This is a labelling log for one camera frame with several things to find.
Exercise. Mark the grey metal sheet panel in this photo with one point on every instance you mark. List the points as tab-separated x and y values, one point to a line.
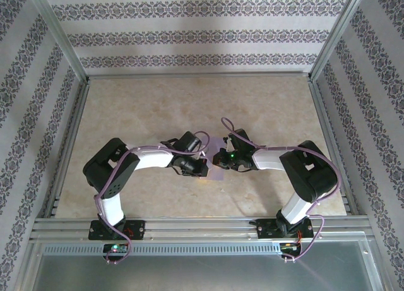
195	273

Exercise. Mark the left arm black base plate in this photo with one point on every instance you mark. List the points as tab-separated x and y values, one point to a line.
139	230

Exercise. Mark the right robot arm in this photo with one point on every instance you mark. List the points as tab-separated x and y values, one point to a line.
268	160

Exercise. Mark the lilac square paper sheet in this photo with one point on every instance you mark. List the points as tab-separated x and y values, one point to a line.
217	175

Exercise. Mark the aluminium rear frame rail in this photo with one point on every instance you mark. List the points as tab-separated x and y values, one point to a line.
195	74

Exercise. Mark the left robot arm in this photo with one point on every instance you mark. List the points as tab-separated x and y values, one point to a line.
151	160

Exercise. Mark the aluminium side frame rail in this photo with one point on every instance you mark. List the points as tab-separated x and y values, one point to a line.
331	139
67	146

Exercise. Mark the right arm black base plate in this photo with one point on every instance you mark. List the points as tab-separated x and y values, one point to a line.
266	229

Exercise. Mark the aluminium frame post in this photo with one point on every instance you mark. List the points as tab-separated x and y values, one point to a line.
336	35
60	35

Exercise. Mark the aluminium mounting rail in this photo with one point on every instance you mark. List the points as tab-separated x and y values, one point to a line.
195	228

